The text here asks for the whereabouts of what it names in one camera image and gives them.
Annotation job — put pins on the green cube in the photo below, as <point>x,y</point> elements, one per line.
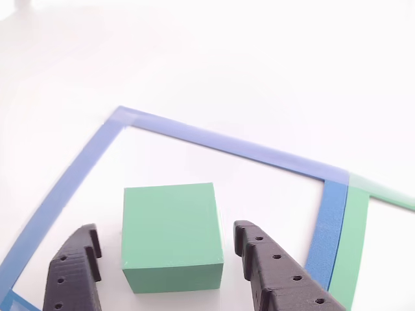
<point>168,226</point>

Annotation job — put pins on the blue tape square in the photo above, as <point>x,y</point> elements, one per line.
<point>327,226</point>

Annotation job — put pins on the green tape square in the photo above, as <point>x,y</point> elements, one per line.
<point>351,233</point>

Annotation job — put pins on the white post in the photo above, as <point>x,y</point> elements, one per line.
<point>22,4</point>

